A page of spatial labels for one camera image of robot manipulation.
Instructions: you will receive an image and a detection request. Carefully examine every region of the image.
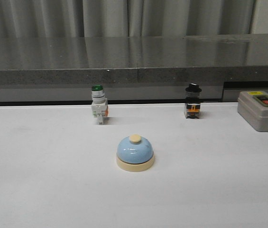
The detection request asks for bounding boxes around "grey on off switch box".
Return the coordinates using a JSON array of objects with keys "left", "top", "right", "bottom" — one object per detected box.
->
[{"left": 237, "top": 91, "right": 268, "bottom": 132}]

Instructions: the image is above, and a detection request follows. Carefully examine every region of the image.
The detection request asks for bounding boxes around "black rotary selector switch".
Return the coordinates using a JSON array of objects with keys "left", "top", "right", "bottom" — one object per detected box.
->
[{"left": 184, "top": 83, "right": 202, "bottom": 119}]

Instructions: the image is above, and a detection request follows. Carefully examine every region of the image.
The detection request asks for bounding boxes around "grey curtain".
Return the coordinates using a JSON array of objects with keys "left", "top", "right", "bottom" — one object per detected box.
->
[{"left": 0, "top": 0, "right": 268, "bottom": 38}]

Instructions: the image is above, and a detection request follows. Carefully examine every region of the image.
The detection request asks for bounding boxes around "blue call bell cream base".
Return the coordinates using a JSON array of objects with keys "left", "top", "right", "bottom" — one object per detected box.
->
[{"left": 116, "top": 134, "right": 155, "bottom": 172}]

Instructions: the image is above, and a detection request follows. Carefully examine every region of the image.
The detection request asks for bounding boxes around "green pushbutton switch white body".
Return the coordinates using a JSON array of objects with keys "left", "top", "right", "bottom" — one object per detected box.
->
[{"left": 91, "top": 85, "right": 108, "bottom": 124}]

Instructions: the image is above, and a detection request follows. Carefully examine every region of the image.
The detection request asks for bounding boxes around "grey granite counter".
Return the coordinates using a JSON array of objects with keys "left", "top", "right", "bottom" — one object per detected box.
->
[{"left": 0, "top": 34, "right": 268, "bottom": 102}]

